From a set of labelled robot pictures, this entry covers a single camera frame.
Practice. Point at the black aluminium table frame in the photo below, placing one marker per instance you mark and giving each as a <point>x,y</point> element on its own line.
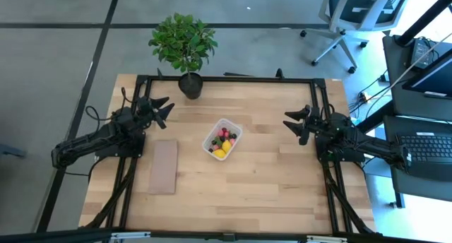
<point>229,79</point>

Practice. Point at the green plant in black pot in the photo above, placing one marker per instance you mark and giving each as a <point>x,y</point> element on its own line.
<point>183,41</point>

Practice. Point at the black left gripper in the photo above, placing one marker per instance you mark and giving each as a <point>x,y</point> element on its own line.
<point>145,110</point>

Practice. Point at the black power adapter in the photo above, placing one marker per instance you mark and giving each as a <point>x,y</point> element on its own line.
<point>422,52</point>

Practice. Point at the black pole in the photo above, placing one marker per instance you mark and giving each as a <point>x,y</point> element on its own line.
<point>423,20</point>

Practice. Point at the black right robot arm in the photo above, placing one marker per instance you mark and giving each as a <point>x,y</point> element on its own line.
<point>370,146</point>

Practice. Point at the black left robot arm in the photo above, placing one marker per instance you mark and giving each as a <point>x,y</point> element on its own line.
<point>88,144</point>

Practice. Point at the black desk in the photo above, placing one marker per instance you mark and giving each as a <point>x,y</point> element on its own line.
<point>406,186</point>
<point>399,94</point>

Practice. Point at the black laptop keyboard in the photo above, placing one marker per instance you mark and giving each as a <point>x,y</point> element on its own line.
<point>423,144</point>

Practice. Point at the small yellow toy lemon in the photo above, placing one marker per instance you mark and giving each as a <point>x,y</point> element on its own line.
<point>219,153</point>

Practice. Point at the white office chair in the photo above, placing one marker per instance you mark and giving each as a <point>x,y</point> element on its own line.
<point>367,6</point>

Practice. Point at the clear plastic tupperware container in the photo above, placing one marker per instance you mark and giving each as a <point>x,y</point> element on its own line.
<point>229,123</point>

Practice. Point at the folded beige cloth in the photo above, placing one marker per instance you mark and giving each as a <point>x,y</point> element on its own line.
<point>163,167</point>

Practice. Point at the black computer monitor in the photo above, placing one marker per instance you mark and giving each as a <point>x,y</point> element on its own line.
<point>434,80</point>

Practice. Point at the large yellow toy lemon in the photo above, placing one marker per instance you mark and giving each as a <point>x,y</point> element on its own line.
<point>226,146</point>

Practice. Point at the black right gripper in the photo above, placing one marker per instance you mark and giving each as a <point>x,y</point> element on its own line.
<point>313,123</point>

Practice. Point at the black frame clamp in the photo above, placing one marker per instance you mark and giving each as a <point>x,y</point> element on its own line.
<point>279,73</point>
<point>159,73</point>

